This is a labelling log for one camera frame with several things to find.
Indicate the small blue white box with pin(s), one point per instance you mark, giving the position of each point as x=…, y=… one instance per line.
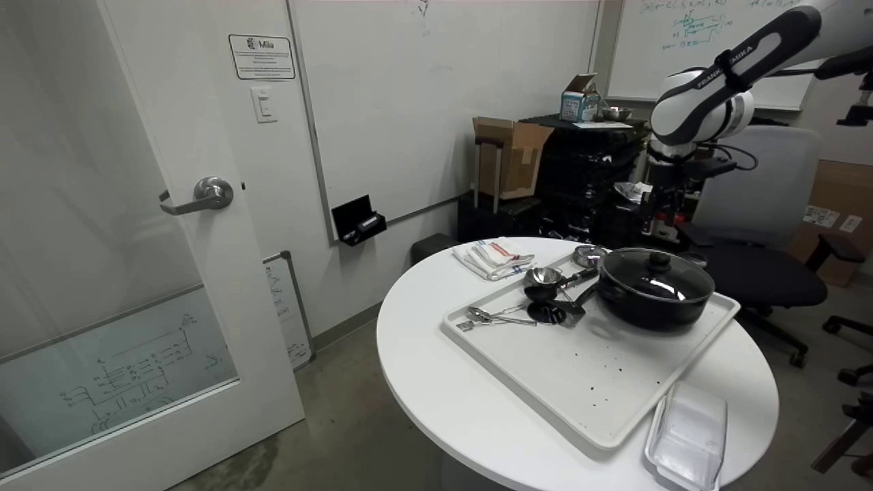
x=579, y=103

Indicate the dark grey bin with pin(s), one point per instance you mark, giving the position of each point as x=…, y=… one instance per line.
x=431, y=249

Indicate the whiteboard with blue writing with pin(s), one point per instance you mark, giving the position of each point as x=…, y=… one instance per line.
x=673, y=36

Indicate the white plastic tray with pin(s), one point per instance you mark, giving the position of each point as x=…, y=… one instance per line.
x=583, y=382

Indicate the brown cardboard box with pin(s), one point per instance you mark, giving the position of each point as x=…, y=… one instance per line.
x=513, y=153

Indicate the black case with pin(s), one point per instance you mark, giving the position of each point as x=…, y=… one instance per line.
x=495, y=220

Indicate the steel measuring cup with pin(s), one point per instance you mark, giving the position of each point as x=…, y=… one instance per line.
x=544, y=276

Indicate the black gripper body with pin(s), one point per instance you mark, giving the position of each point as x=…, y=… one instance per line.
x=670, y=199

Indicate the clear plastic container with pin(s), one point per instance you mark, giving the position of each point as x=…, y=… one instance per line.
x=685, y=438

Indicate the white wall sign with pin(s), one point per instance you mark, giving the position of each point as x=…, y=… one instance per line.
x=263, y=56

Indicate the white door with glass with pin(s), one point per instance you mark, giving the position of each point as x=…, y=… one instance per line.
x=138, y=137

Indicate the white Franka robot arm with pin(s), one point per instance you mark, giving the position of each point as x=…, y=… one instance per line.
x=699, y=104

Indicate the white striped cloth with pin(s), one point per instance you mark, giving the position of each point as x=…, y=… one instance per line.
x=495, y=257

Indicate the black cabinet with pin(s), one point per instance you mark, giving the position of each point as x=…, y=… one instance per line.
x=590, y=172

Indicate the black wall marker holder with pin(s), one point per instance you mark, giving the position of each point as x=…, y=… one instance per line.
x=356, y=221

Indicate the black serving spoon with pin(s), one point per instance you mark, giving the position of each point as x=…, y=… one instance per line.
x=544, y=294

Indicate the small leaning whiteboard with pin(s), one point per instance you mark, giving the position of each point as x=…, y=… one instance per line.
x=291, y=310

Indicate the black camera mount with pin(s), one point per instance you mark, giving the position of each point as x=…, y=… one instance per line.
x=856, y=77

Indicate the glass lid with black knob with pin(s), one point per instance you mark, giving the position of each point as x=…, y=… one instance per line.
x=636, y=273

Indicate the large wall whiteboard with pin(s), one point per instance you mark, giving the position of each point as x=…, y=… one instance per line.
x=438, y=90

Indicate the dark tripod stand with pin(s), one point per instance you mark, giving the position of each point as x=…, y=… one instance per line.
x=847, y=438

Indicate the grey office chair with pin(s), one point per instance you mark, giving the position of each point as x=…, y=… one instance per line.
x=759, y=180

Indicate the cardboard box with labels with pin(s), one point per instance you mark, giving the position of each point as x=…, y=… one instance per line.
x=842, y=208

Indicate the silver spoon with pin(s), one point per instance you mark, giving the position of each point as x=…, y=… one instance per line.
x=495, y=317

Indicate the black slotted spatula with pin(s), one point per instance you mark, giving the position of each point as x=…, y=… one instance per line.
x=554, y=313

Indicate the white light switch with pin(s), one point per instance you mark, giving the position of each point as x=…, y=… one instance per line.
x=266, y=104

